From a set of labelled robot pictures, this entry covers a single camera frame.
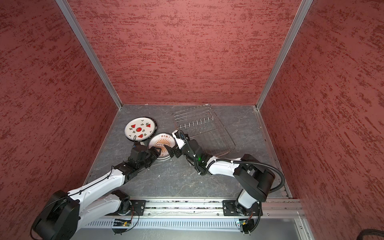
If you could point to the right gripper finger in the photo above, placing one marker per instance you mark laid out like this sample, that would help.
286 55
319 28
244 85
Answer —
181 137
170 151

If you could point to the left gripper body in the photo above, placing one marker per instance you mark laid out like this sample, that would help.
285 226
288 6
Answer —
153 155

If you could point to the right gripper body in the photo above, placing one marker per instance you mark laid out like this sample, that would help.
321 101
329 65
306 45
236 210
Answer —
184 151

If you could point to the orange sunburst plate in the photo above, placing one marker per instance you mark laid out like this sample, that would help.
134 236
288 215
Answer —
160 141

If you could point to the dark rimmed patterned plate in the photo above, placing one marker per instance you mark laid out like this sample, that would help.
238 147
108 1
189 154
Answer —
154 126

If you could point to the watermelon print white plate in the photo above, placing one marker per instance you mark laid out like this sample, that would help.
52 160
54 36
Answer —
139 129

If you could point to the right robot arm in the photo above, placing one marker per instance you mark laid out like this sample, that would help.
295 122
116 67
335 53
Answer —
255 178

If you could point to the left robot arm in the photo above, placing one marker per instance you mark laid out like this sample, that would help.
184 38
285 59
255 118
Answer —
67 212

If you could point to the left corner aluminium profile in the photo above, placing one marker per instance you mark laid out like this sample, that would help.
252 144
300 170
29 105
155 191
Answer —
81 36

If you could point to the corner aluminium profile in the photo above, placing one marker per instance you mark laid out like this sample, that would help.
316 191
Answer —
81 36
291 35

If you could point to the right corner aluminium profile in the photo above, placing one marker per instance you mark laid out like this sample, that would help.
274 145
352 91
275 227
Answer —
291 35

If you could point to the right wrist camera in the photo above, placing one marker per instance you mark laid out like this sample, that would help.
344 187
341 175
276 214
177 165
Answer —
180 146

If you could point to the metal wire dish rack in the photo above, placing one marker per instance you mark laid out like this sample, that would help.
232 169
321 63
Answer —
202 124

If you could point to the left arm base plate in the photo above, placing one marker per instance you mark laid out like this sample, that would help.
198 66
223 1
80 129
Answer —
131 207

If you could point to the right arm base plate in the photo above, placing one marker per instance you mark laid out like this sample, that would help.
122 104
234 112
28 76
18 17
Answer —
230 208

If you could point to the perforated cable tray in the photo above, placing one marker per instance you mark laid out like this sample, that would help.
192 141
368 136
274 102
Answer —
225 225

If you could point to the aluminium front rail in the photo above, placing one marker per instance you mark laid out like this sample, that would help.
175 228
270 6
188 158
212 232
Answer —
213 208

